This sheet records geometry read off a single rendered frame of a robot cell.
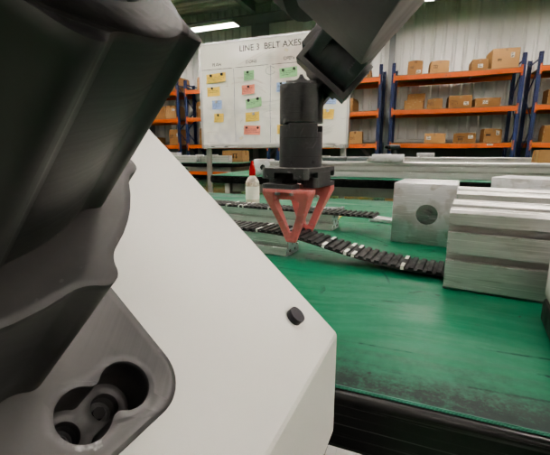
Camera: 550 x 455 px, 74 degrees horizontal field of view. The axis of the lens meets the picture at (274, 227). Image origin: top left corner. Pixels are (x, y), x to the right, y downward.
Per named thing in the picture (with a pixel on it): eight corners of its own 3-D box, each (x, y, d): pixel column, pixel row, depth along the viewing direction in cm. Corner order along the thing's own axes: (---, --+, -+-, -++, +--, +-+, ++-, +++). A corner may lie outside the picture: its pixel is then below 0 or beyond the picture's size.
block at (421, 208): (386, 244, 58) (391, 183, 56) (400, 229, 68) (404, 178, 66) (450, 251, 53) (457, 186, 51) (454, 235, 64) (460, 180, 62)
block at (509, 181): (480, 227, 70) (487, 177, 68) (502, 220, 78) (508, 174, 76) (543, 236, 63) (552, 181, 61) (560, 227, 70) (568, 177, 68)
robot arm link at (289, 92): (277, 72, 45) (324, 71, 44) (282, 83, 51) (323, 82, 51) (277, 131, 46) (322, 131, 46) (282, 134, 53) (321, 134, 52)
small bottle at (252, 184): (251, 203, 102) (251, 160, 100) (262, 204, 100) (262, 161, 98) (242, 205, 99) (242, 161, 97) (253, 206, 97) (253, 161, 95)
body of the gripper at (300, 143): (335, 179, 53) (337, 125, 51) (307, 184, 44) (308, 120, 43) (293, 177, 56) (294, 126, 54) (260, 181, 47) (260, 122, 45)
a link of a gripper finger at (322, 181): (333, 234, 54) (336, 170, 52) (315, 245, 48) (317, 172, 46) (292, 229, 57) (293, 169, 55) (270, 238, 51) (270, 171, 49)
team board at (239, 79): (195, 242, 379) (185, 37, 340) (219, 232, 425) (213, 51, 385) (339, 256, 326) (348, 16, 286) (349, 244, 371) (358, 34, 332)
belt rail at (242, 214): (29, 199, 111) (28, 189, 111) (42, 198, 115) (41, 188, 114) (331, 230, 67) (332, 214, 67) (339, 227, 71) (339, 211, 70)
